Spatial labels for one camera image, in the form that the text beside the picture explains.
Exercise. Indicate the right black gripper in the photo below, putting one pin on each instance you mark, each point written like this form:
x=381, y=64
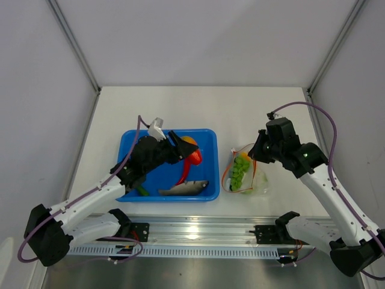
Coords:
x=255, y=152

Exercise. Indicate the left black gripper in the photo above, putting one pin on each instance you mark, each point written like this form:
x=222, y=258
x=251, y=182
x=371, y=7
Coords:
x=178, y=152

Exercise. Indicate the red chili pepper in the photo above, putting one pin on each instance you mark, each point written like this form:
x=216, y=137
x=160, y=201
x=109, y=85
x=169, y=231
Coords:
x=185, y=172

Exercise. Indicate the red orange mango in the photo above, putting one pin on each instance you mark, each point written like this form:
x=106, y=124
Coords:
x=196, y=157

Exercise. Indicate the yellow orange mango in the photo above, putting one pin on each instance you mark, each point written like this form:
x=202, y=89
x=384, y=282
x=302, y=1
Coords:
x=245, y=156

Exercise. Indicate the white cauliflower with leaves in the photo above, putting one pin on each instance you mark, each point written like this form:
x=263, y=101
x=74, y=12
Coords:
x=260, y=184

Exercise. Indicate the green grape bunch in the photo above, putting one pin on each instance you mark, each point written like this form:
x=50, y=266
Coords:
x=238, y=171

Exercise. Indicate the grey toy fish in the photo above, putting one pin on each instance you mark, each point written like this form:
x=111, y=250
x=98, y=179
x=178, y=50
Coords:
x=187, y=188

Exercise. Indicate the clear zip top bag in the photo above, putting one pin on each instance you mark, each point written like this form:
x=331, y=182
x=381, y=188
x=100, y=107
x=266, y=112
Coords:
x=248, y=179

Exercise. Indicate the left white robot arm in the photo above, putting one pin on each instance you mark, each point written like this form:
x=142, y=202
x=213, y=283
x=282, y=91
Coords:
x=52, y=232

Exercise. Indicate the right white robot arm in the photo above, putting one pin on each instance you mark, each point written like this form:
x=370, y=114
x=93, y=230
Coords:
x=357, y=242

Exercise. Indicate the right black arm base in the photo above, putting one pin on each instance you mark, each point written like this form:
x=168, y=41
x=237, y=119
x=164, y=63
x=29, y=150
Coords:
x=272, y=234

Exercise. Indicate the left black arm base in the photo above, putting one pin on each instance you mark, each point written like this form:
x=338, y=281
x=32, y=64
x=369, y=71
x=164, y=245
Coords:
x=140, y=231

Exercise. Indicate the blue plastic bin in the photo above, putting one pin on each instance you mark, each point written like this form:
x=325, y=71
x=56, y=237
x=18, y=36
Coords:
x=167, y=175

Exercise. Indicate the small green chili pepper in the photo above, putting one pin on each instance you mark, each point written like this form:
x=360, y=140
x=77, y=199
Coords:
x=142, y=191

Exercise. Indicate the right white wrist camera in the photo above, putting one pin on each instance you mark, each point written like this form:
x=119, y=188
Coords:
x=271, y=115

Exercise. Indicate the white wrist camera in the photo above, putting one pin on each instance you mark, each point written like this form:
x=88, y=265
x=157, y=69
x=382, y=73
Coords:
x=271, y=115
x=155, y=129

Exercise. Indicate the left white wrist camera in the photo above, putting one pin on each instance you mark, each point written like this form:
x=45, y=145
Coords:
x=155, y=129

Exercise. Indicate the aluminium mounting rail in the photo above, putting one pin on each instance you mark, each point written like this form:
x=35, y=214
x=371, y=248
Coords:
x=173, y=231

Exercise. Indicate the white slotted cable duct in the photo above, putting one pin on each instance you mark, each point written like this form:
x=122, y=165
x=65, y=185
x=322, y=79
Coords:
x=148, y=250

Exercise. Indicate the left aluminium frame post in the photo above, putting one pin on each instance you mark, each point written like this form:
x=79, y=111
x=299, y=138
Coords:
x=73, y=43

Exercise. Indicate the aluminium frame post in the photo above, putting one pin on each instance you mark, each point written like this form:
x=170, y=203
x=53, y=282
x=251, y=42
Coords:
x=73, y=43
x=337, y=44

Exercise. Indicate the right aluminium frame post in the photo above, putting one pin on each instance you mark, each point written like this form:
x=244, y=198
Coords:
x=337, y=44

